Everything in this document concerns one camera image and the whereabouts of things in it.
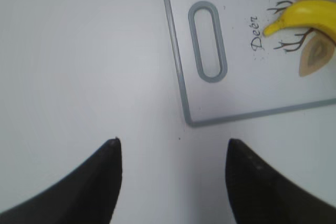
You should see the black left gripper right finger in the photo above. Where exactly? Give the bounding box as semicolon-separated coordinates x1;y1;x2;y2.
225;138;335;223

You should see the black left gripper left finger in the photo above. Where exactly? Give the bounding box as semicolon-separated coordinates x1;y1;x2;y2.
1;138;122;223

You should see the yellow plastic banana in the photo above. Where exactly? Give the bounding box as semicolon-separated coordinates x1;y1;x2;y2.
263;0;335;42

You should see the white grey-rimmed cutting board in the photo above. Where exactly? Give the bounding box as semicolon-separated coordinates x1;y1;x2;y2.
163;0;335;127

